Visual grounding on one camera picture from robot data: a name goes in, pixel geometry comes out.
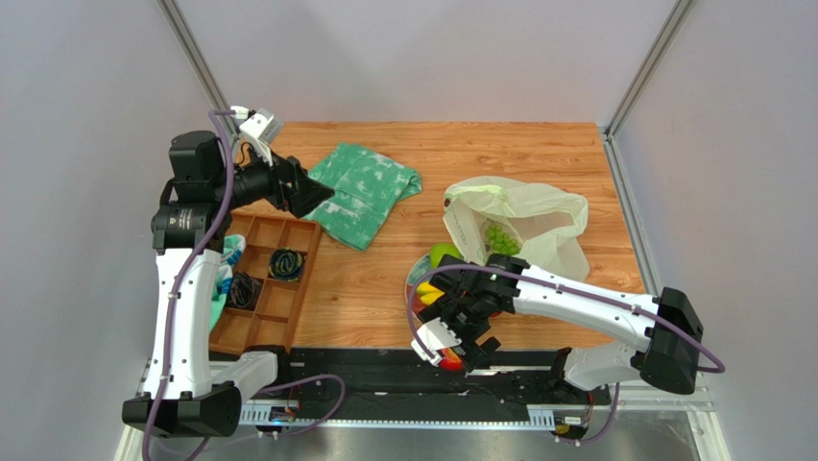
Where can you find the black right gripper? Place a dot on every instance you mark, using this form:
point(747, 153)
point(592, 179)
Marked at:
point(463, 325)

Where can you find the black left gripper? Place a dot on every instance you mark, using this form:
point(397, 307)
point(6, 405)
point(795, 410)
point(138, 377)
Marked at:
point(302, 193)

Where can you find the yellow fake banana bunch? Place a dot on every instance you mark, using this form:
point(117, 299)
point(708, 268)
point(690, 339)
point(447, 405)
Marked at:
point(427, 294)

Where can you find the green fake apple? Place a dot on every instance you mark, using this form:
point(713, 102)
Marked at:
point(439, 250)

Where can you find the green fake grapes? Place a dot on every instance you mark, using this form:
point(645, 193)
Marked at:
point(500, 241)

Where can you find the translucent avocado print plastic bag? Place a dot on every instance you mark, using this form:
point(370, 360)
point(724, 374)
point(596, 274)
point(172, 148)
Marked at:
point(545, 220)

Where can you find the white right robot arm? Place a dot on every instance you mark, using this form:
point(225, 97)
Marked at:
point(656, 339)

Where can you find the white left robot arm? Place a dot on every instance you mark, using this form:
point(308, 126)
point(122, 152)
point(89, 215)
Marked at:
point(180, 396)

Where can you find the green tie-dye cloth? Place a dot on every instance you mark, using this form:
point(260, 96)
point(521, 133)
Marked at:
point(367, 186)

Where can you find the teal white sock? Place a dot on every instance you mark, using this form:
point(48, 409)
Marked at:
point(234, 247)

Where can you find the wooden compartment tray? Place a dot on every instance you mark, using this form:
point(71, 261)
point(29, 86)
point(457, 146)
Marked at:
point(273, 319)

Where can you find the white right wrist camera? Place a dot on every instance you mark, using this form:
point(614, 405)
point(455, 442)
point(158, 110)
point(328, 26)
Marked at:
point(431, 339)

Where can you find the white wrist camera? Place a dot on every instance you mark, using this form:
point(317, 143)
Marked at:
point(431, 339)
point(259, 127)

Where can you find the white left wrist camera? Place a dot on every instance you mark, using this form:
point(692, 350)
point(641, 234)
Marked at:
point(259, 127)

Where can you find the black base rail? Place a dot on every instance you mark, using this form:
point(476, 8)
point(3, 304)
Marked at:
point(394, 385)

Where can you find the aluminium frame rail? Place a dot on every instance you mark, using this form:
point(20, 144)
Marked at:
point(640, 423)

